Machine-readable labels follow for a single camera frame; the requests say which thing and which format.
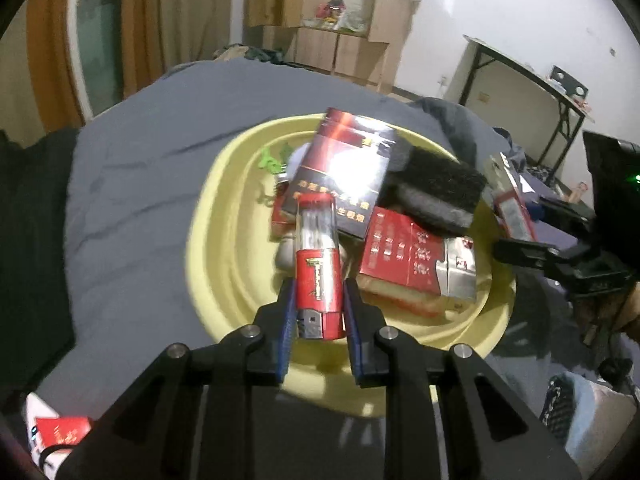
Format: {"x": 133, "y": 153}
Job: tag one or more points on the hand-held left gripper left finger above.
{"x": 286, "y": 330}

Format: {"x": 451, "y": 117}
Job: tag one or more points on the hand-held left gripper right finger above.
{"x": 354, "y": 330}

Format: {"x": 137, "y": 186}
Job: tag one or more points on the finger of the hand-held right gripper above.
{"x": 565, "y": 210}
{"x": 530, "y": 252}

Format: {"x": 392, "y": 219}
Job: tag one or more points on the red white cigarette pack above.
{"x": 515, "y": 210}

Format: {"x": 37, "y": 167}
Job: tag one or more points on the red lighter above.
{"x": 320, "y": 280}

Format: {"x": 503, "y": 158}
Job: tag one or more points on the yellow plastic basin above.
{"x": 235, "y": 280}

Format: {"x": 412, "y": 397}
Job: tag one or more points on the silver red cigarette pack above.
{"x": 405, "y": 255}

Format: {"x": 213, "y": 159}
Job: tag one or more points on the black sponge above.
{"x": 440, "y": 190}

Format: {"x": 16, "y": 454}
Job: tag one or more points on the dark red cigarette pack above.
{"x": 345, "y": 175}

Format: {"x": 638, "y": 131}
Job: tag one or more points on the small red cigarette box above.
{"x": 62, "y": 432}

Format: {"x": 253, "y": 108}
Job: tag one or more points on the person's right hand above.
{"x": 600, "y": 317}

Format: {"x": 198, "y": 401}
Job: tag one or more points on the black two-hole panel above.
{"x": 560, "y": 77}

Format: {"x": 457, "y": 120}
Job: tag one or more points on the grey garment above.
{"x": 460, "y": 125}

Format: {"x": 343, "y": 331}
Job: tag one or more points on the black mesh fabric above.
{"x": 557, "y": 405}

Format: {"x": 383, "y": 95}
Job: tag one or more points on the black folding table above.
{"x": 505, "y": 57}

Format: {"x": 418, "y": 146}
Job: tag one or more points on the green plastic toy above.
{"x": 274, "y": 160}

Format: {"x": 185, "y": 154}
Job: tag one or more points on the light grey cloth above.
{"x": 600, "y": 420}

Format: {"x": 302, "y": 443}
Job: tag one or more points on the grey bedsheet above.
{"x": 140, "y": 160}

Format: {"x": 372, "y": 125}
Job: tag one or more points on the black cloth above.
{"x": 30, "y": 260}

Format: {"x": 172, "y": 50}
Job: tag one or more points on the wooden wardrobe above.
{"x": 390, "y": 10}

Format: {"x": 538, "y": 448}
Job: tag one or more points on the small white box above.
{"x": 32, "y": 410}

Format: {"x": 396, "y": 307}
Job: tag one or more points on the beige cloth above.
{"x": 230, "y": 52}

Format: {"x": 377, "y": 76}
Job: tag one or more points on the clear plastic bag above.
{"x": 355, "y": 20}

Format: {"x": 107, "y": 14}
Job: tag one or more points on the red ornament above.
{"x": 332, "y": 7}

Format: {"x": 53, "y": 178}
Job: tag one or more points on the glass door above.
{"x": 97, "y": 35}

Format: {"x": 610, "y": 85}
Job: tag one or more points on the yellowish wall socket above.
{"x": 484, "y": 97}

